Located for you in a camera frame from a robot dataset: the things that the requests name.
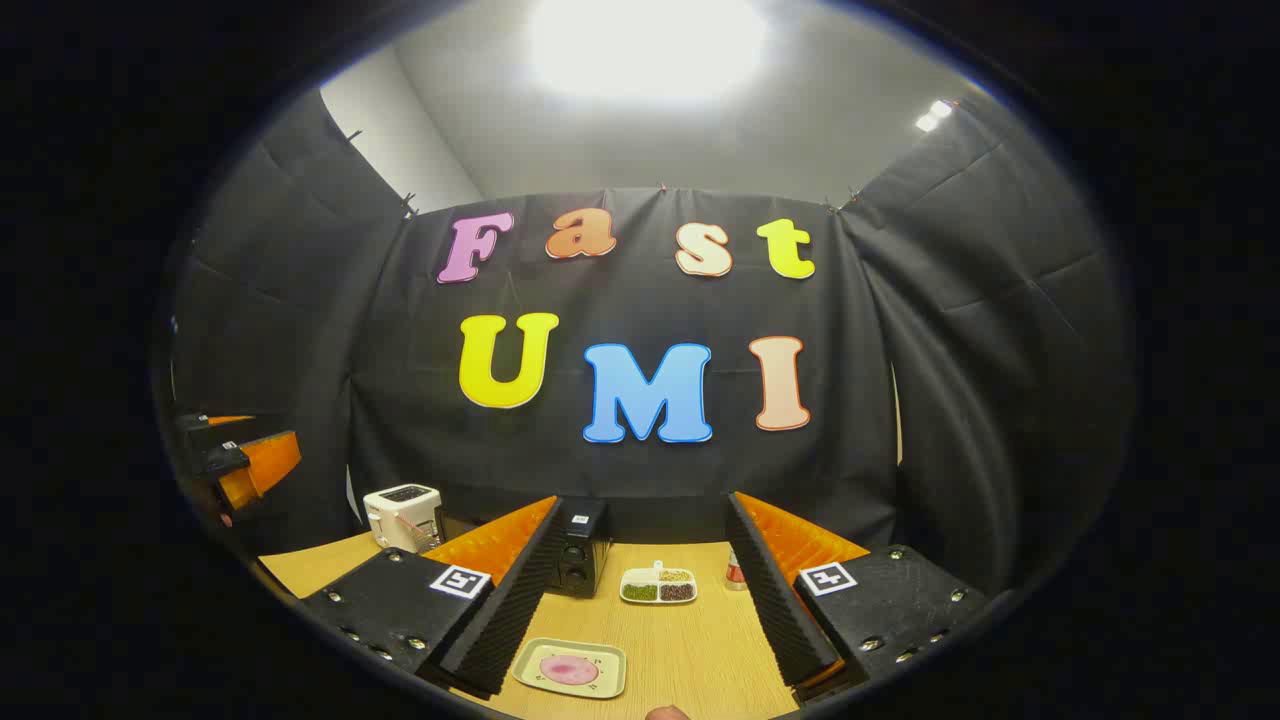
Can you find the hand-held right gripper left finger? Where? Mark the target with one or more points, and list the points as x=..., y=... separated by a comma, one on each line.
x=520, y=600

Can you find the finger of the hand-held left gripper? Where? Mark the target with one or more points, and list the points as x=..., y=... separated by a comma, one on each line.
x=195, y=421
x=225, y=460

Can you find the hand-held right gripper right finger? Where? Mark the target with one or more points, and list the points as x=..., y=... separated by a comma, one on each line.
x=775, y=600

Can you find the black electric oven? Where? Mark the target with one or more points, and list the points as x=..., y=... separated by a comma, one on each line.
x=580, y=550

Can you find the pink meat slice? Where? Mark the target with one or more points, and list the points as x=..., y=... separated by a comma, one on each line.
x=568, y=670

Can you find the pale green square plate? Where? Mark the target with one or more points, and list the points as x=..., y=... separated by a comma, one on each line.
x=560, y=688

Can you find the clear bottle with red label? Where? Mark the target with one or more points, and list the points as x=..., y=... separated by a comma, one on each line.
x=735, y=572

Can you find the clear glass container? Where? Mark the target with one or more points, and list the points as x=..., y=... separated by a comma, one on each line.
x=432, y=538

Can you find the divided white dish of beans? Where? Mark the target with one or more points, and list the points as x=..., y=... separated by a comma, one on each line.
x=658, y=588

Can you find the pink plastic stick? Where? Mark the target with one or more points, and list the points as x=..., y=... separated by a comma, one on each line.
x=412, y=523

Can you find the white toaster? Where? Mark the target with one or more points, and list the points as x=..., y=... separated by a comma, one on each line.
x=395, y=515

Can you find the black backdrop cloth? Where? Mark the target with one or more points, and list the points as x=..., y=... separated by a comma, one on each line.
x=900, y=350

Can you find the small ceiling light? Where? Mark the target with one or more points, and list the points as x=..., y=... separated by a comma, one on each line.
x=935, y=113

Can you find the large ceiling light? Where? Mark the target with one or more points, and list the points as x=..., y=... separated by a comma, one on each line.
x=650, y=45

